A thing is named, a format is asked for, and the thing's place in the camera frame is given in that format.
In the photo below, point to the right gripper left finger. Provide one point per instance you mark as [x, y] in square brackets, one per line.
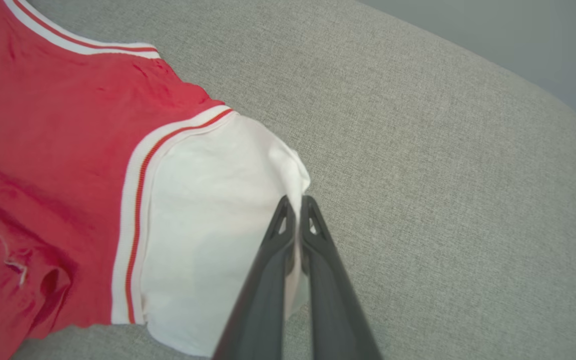
[263, 300]

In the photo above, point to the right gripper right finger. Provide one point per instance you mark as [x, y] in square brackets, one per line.
[338, 310]

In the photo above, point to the red and white t-shirt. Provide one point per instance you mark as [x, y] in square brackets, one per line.
[58, 150]

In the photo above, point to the grey fabric ironing board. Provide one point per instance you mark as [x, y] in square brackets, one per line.
[443, 225]

